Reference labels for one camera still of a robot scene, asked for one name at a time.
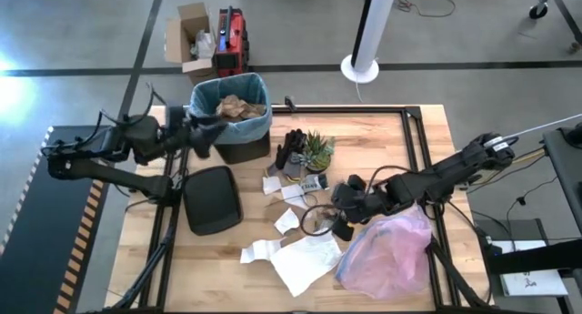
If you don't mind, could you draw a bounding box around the white pillar with round base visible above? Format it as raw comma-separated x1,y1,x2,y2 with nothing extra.
339,0,399,85

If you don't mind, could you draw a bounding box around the pink trash bag blue drawstring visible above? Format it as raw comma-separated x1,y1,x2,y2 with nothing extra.
335,203,433,301

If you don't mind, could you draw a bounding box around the brown cardboard piece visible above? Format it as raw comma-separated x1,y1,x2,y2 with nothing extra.
264,198,292,224

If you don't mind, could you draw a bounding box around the clear plastic packing wrap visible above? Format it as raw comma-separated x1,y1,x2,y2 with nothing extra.
190,29,217,60

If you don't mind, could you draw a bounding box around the blue plastic trash bag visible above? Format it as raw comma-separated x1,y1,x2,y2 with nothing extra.
187,72,274,146

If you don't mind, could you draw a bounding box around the black aluminium table frame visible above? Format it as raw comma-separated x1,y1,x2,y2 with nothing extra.
104,105,497,314

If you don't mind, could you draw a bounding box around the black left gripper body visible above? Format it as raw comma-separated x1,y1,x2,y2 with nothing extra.
167,120,202,154

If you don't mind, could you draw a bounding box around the brown packing paper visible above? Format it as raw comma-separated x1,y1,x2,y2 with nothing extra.
245,102,267,121
216,94,249,123

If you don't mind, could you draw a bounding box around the red and black toolbox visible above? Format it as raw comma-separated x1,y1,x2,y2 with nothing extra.
212,5,250,78

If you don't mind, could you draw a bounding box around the succulent plant in black pot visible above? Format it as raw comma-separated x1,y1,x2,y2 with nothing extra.
297,129,337,173

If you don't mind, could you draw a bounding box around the open cardboard box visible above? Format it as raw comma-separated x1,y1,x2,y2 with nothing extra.
164,2,219,86

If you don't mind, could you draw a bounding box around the large white paper sheet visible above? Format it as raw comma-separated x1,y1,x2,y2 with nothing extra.
267,234,343,299

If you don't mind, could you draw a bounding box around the black mat with hazard stripes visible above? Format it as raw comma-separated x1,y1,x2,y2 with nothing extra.
0,125,119,314

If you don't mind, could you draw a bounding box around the black trash bin lid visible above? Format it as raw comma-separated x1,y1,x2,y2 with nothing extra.
180,165,245,237

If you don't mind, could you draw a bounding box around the torn white label ANTI print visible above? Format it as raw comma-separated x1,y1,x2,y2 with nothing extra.
299,172,329,195

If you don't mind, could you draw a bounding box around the black plastic trash bin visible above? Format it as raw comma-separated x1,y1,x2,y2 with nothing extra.
213,72,274,165

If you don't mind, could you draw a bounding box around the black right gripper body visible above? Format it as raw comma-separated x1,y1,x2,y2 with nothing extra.
330,188,392,223

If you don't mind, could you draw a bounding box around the black metal bar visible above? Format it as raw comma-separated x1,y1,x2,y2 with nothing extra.
488,238,582,277

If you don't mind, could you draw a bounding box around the white paper pad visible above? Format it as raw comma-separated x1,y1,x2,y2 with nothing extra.
491,239,569,298

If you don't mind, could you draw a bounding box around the tangled floor cable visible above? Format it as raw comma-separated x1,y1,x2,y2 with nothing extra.
395,0,457,18

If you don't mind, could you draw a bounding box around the grey cart leg with caster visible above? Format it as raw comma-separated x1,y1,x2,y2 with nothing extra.
528,0,563,20

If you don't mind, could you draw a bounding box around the black side desk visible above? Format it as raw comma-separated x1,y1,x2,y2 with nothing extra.
543,122,582,224

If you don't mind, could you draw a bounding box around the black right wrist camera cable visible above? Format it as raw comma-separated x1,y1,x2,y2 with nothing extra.
299,204,340,237

